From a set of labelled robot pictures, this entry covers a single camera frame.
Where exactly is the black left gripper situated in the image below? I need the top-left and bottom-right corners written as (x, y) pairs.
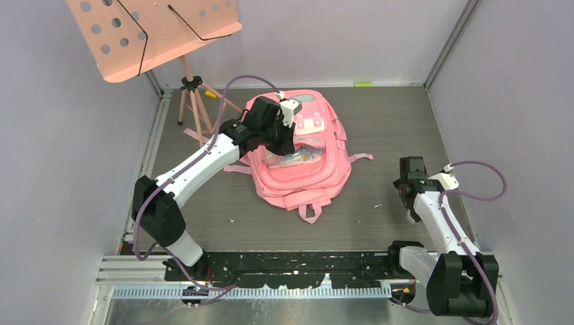
top-left (259, 116), bottom-right (294, 156)

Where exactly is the blue correction tape pack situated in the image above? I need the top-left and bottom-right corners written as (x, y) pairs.
top-left (264, 146), bottom-right (324, 168)

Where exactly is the pink student backpack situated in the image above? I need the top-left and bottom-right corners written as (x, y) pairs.
top-left (183, 89), bottom-right (374, 225)

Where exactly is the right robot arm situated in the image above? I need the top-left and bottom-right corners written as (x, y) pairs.
top-left (386, 156), bottom-right (499, 324)

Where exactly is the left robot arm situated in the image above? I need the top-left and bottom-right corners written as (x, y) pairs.
top-left (133, 96), bottom-right (303, 280)

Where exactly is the pink music stand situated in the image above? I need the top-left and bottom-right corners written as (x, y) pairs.
top-left (67, 1), bottom-right (242, 135)

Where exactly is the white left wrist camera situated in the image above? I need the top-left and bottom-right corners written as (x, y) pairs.
top-left (275, 91), bottom-right (303, 128)

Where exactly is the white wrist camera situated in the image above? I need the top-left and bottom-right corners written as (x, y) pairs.
top-left (275, 91), bottom-right (303, 128)
top-left (429, 164), bottom-right (460, 190)

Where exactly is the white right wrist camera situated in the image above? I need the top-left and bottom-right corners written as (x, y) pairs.
top-left (429, 164), bottom-right (460, 190)

